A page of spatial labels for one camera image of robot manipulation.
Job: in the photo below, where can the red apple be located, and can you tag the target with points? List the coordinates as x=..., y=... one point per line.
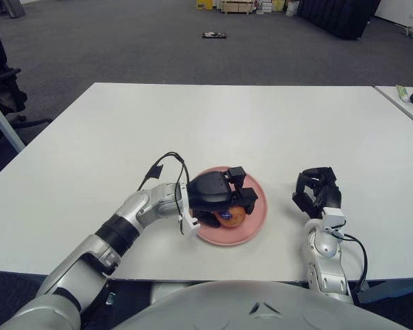
x=235, y=220

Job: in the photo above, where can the black office chair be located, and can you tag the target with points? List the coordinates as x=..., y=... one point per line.
x=3, y=89

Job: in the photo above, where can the wooden crate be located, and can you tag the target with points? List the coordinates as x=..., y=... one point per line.
x=239, y=5

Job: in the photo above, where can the green white tube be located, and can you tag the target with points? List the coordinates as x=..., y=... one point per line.
x=402, y=93

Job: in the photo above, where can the white table leg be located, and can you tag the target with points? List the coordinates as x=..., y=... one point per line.
x=5, y=123

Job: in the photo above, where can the black tray on floor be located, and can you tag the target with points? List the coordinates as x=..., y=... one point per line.
x=214, y=34

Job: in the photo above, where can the yellow box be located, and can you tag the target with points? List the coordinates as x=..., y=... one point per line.
x=204, y=3

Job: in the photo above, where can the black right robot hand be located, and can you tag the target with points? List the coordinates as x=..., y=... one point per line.
x=330, y=197

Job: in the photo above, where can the black curtain partition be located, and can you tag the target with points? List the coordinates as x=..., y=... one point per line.
x=340, y=15

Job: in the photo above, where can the pink round plate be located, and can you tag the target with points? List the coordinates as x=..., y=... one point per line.
x=248, y=230

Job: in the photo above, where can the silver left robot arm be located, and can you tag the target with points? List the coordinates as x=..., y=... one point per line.
x=89, y=261

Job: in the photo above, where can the silver robot torso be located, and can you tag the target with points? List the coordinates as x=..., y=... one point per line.
x=261, y=309

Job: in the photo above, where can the white bag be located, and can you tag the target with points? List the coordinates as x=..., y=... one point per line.
x=292, y=7

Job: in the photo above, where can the blue table frame beam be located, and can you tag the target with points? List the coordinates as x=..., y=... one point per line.
x=392, y=289

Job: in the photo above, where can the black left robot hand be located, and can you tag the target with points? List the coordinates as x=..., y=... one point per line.
x=210, y=189

